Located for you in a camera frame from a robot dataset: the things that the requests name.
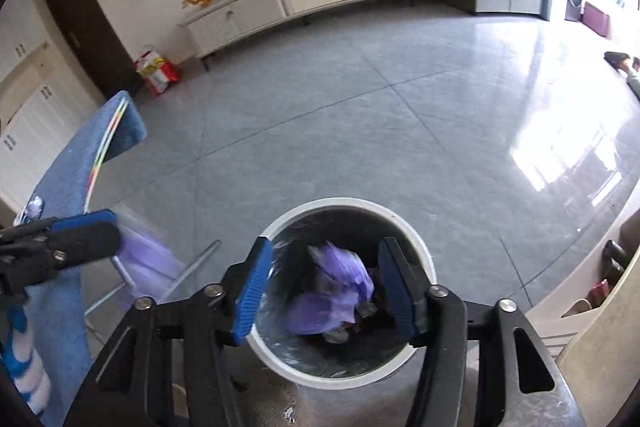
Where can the beige shoe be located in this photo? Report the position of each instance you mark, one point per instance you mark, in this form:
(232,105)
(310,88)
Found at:
(577,308)

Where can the white television cabinet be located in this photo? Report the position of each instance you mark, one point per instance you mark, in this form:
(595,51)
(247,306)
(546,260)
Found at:
(310,2)

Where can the white wall cabinet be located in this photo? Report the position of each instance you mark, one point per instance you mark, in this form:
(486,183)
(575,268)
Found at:
(35,122)

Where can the person's left forearm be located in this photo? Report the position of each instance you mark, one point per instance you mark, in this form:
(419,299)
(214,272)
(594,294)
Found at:
(25,357)

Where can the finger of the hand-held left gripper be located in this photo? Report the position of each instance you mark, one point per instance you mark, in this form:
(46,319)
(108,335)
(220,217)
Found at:
(85,237)

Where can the blue towel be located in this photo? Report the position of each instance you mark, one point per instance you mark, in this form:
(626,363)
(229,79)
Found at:
(70,177)

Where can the metal table frame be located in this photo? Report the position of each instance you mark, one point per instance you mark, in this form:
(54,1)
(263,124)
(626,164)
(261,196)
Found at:
(200,257)

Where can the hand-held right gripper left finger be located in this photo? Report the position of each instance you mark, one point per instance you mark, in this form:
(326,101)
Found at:
(252,292)

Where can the red yellow bag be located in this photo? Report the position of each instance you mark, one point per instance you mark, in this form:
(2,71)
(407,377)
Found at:
(156,71)

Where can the dark shoe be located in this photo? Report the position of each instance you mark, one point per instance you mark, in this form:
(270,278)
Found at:
(614,257)

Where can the white low shelf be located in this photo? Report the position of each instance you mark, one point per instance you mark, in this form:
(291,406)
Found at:
(595,347)

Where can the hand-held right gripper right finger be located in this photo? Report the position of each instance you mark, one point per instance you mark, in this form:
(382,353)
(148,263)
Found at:
(397,292)

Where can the dark brown door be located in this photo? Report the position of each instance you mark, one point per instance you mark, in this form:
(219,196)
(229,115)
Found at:
(85,32)

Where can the purple stool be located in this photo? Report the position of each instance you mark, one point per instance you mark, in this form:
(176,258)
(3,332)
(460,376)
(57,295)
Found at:
(596,19)

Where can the purple plastic wrapper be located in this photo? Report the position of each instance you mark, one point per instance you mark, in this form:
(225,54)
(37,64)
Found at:
(345,272)

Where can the grey trash bin black liner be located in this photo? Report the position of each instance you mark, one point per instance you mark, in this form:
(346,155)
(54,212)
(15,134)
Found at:
(350,206)

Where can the brown slipper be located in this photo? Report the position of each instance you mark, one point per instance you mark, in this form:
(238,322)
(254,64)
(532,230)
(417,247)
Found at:
(280,399)

